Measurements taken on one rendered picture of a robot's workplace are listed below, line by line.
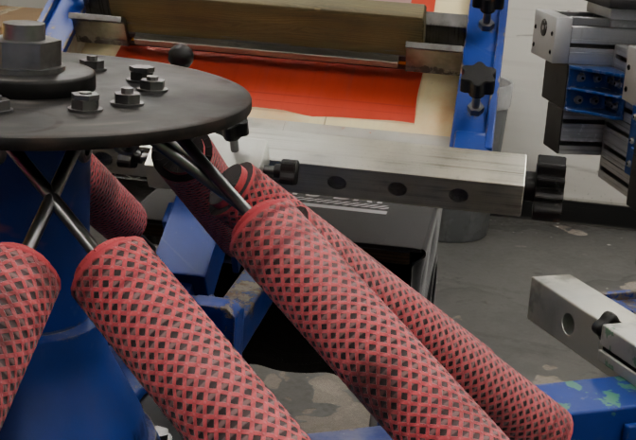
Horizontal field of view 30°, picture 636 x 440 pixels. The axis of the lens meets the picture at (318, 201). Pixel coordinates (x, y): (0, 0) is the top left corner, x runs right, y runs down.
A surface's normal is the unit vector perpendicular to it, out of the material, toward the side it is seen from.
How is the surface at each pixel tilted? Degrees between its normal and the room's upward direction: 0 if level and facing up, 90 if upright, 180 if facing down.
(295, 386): 0
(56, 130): 0
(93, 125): 0
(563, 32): 90
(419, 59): 122
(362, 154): 32
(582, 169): 90
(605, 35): 90
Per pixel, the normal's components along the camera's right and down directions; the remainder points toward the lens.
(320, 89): -0.04, -0.68
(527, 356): 0.07, -0.96
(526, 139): -0.17, 0.25
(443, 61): -0.18, 0.73
